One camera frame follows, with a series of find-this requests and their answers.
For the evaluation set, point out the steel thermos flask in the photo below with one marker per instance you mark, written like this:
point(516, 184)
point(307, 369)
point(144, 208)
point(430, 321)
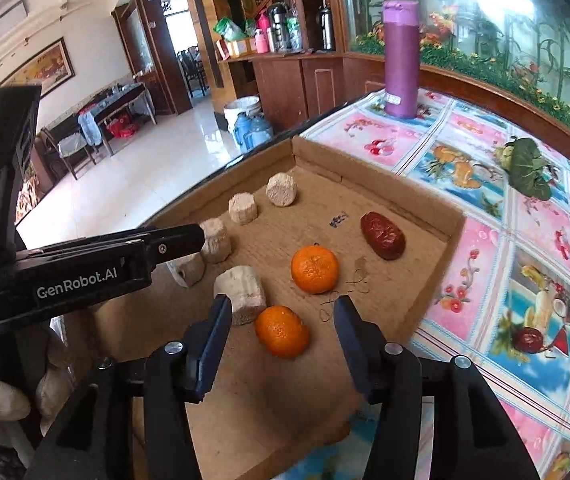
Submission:
point(326, 29)

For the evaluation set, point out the green leafy cabbage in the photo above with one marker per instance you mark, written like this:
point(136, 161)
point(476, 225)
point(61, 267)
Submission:
point(527, 170)

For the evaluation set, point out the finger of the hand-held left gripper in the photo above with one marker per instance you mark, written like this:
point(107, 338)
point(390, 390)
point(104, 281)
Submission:
point(177, 244)

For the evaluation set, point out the orange mandarin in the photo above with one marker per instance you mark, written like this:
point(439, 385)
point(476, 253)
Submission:
point(315, 270)
point(282, 331)

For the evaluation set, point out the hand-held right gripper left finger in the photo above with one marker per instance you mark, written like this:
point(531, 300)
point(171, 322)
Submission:
point(210, 345)

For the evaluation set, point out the pink bottle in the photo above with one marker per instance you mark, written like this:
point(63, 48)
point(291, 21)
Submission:
point(261, 42)

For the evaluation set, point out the wooden sideboard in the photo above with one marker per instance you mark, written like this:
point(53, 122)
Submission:
point(290, 85)

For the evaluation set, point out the purple bottle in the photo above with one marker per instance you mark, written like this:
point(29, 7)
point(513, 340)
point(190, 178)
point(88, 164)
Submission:
point(401, 60)

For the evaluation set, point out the blue kettle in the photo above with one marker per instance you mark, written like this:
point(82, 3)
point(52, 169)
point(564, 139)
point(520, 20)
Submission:
point(242, 132)
point(261, 132)

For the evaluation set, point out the wooden dining chair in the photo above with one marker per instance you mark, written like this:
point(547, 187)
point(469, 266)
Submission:
point(192, 69)

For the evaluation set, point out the white bucket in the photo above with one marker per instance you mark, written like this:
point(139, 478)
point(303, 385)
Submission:
point(241, 112)

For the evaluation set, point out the peeled sugarcane piece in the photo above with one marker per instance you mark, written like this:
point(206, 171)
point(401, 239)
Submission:
point(190, 270)
point(281, 189)
point(241, 294)
point(243, 209)
point(216, 241)

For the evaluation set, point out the brown cardboard tray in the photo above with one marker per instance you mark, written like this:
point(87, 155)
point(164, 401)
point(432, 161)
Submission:
point(285, 240)

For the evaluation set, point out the large red date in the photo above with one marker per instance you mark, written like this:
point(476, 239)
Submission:
point(382, 235)

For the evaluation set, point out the framed painting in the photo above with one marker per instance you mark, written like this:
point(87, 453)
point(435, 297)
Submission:
point(40, 67)

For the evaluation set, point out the green snack bag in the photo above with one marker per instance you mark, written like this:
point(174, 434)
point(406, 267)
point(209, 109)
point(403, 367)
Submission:
point(227, 28)

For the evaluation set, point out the yellow carton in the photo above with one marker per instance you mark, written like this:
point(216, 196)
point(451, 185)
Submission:
point(240, 48)

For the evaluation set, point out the black thermos flask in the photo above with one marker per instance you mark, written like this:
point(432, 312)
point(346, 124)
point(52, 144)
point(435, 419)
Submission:
point(277, 27)

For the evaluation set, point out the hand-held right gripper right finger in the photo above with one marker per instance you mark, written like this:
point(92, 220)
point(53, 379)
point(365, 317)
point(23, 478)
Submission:
point(357, 350)

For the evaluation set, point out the small red date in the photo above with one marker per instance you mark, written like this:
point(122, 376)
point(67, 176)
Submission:
point(527, 339)

